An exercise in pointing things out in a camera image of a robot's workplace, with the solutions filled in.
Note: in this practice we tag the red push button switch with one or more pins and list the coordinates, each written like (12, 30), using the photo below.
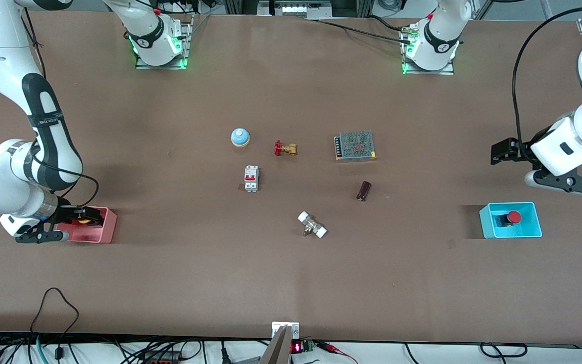
(513, 217)

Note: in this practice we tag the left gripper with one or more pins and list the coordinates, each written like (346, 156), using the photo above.
(522, 150)

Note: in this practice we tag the grey camera mount pole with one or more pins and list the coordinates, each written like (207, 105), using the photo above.
(278, 349)

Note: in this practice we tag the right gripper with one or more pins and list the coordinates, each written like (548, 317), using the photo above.
(70, 214)

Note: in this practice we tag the red clip lead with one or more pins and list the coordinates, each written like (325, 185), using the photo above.
(336, 349)

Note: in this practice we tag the cyan plastic box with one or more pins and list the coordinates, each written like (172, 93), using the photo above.
(511, 232)

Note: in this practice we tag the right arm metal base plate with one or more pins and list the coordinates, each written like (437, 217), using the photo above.
(186, 43)

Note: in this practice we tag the yellow push button switch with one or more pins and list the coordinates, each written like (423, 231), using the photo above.
(84, 220)

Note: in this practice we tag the white circuit breaker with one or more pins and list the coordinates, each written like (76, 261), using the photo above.
(251, 178)

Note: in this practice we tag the blue service bell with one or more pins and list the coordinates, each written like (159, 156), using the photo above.
(240, 136)

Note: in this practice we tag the pink plastic box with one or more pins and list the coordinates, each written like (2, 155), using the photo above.
(105, 231)

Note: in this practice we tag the metal mesh power supply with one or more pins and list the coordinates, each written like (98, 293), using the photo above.
(355, 145)

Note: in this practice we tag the dark brown capacitor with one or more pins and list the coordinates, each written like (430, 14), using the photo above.
(364, 190)

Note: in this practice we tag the aluminium frame rack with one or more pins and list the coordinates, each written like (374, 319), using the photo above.
(296, 7)

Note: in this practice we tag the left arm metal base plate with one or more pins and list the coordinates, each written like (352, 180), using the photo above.
(447, 71)

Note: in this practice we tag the metal fitting with white caps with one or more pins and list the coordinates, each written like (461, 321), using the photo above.
(312, 225)

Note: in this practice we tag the silver camera mount bracket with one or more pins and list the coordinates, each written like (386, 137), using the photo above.
(277, 327)

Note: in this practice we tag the black orange power strip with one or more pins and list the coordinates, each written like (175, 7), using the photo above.
(162, 358)

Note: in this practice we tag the red digit display module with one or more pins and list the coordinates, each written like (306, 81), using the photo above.
(298, 347)

